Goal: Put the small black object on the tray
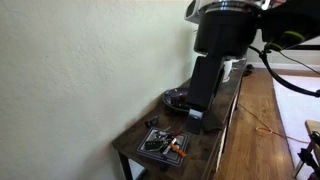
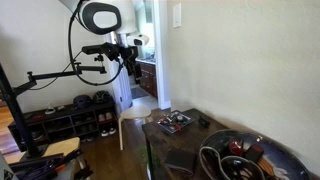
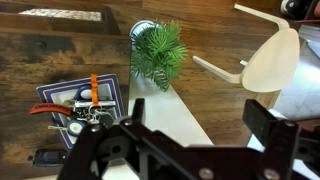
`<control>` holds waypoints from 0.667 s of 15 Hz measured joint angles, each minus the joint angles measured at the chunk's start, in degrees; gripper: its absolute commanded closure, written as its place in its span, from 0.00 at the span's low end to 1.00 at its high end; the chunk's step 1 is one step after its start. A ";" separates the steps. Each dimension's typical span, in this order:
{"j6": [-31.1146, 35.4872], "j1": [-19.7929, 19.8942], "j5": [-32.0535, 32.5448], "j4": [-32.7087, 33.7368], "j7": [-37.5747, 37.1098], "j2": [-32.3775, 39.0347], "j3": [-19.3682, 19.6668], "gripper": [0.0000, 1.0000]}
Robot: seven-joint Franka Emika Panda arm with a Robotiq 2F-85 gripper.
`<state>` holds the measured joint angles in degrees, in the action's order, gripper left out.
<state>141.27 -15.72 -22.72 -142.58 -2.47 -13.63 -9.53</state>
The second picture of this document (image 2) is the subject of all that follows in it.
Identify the black bicycle helmet right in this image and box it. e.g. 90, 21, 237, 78
93, 90, 113, 104

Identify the dark wooden shoe rack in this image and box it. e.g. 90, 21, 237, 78
24, 101, 117, 145

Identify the white light switch plate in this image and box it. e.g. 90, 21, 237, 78
173, 3, 181, 28

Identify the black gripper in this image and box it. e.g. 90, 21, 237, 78
119, 46, 138, 76

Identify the black bicycle helmet left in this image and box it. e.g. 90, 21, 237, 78
73, 95, 91, 109

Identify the black wallet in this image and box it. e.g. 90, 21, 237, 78
164, 148, 197, 176

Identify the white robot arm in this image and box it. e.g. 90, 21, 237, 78
59, 0, 149, 75

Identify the red bike light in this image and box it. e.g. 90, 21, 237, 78
229, 138, 243, 156

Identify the wooden chair seat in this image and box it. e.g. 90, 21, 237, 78
4, 137, 80, 164

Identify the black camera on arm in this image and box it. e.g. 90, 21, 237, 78
82, 42, 119, 62

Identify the large dark ceramic bowl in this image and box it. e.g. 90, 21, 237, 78
200, 130, 311, 180

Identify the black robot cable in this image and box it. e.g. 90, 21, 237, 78
67, 0, 125, 87

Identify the black bicycle helmet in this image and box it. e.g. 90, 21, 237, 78
93, 90, 113, 104
73, 95, 91, 109

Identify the white open door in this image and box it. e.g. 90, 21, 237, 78
103, 33, 134, 116

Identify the dark wood kitchen cabinet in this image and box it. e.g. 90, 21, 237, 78
140, 63, 158, 97

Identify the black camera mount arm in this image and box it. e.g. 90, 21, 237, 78
0, 61, 108, 158

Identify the black red object in bowl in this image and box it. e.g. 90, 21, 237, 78
244, 145, 264, 162

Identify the round wooden stool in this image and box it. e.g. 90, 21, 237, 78
118, 105, 151, 150

